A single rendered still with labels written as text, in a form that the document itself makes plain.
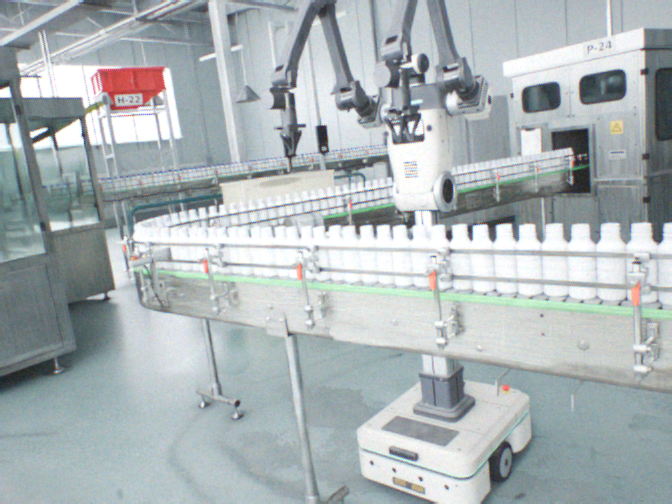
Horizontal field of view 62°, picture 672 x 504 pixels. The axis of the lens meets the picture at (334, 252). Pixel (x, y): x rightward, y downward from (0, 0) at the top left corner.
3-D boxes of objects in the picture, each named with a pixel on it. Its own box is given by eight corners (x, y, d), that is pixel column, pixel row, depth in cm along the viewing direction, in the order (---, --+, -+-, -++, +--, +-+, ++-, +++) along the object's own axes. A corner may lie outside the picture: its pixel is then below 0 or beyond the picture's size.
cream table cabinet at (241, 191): (318, 268, 683) (306, 171, 662) (346, 274, 631) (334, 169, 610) (235, 288, 626) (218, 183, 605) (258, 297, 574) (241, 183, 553)
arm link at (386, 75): (411, 41, 158) (385, 50, 164) (390, 37, 149) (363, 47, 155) (417, 84, 160) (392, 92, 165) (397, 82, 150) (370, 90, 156)
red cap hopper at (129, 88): (135, 276, 772) (95, 68, 722) (123, 270, 833) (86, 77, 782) (198, 263, 820) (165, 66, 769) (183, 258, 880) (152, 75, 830)
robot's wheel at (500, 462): (486, 440, 223) (500, 444, 219) (502, 436, 235) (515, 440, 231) (482, 482, 221) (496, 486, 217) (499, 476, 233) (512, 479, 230)
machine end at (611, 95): (608, 241, 635) (603, 59, 599) (739, 251, 526) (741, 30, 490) (516, 271, 553) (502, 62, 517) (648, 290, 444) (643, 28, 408)
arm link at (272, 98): (295, 70, 187) (277, 76, 192) (272, 68, 178) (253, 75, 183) (302, 106, 189) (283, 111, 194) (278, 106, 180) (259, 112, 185)
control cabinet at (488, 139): (491, 219, 889) (482, 96, 854) (516, 221, 847) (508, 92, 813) (454, 228, 847) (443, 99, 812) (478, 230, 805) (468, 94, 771)
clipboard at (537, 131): (522, 163, 526) (520, 128, 520) (543, 162, 506) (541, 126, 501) (519, 163, 523) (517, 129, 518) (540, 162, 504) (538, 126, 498)
